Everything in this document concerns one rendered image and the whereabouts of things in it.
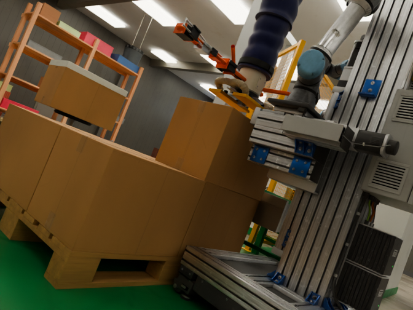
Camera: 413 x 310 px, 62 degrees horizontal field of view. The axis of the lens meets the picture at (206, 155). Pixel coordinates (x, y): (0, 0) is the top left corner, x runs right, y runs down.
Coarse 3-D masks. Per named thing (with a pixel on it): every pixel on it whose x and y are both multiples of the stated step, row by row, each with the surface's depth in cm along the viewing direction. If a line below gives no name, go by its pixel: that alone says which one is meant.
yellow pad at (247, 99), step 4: (236, 92) 194; (236, 96) 195; (240, 96) 192; (244, 96) 190; (248, 96) 191; (252, 96) 199; (240, 100) 201; (244, 100) 198; (248, 100) 194; (252, 100) 194; (248, 104) 202; (252, 104) 199; (256, 104) 198; (252, 108) 210; (264, 108) 205
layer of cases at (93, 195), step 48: (0, 144) 181; (48, 144) 153; (96, 144) 133; (48, 192) 143; (96, 192) 125; (144, 192) 143; (192, 192) 167; (96, 240) 131; (144, 240) 151; (192, 240) 177; (240, 240) 214
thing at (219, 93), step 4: (212, 88) 206; (212, 92) 209; (216, 92) 205; (220, 92) 202; (224, 92) 204; (220, 96) 210; (224, 96) 206; (228, 96) 208; (224, 100) 217; (228, 100) 213; (232, 100) 212; (236, 100) 222; (228, 104) 224; (232, 104) 219; (236, 104) 215; (236, 108) 227; (240, 108) 222; (244, 108) 222; (244, 112) 229; (248, 112) 226
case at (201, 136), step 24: (192, 120) 189; (216, 120) 179; (240, 120) 182; (168, 144) 195; (192, 144) 184; (216, 144) 174; (240, 144) 187; (192, 168) 180; (216, 168) 177; (240, 168) 193; (264, 168) 211; (240, 192) 199
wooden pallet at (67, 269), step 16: (0, 192) 166; (16, 208) 154; (0, 224) 158; (16, 224) 150; (32, 224) 143; (32, 240) 157; (48, 240) 133; (64, 256) 125; (80, 256) 127; (96, 256) 133; (112, 256) 139; (128, 256) 146; (144, 256) 153; (160, 256) 161; (176, 256) 171; (48, 272) 128; (64, 272) 124; (80, 272) 129; (96, 272) 146; (112, 272) 153; (128, 272) 160; (144, 272) 168; (160, 272) 165; (176, 272) 174; (64, 288) 126
